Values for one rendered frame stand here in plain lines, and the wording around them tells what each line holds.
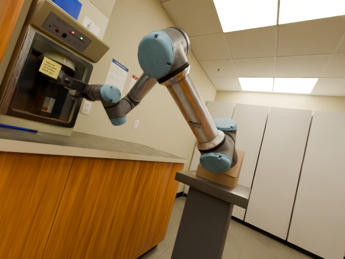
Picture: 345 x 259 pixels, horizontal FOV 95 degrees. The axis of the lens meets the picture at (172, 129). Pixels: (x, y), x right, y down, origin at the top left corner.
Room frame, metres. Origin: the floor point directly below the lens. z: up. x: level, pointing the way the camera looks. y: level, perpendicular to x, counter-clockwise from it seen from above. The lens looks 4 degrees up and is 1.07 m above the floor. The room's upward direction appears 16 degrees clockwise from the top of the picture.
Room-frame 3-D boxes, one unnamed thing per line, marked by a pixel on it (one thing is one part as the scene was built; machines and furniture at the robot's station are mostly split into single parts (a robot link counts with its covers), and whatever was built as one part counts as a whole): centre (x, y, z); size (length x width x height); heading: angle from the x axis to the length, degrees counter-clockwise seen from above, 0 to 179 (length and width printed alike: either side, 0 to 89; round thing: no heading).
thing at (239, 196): (0.83, -0.29, 0.92); 0.32 x 0.32 x 0.04; 60
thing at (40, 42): (0.81, 0.65, 1.19); 0.30 x 0.01 x 0.40; 146
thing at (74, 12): (0.72, 0.65, 1.55); 0.10 x 0.10 x 0.09; 57
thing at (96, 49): (0.79, 0.61, 1.46); 0.32 x 0.12 x 0.10; 147
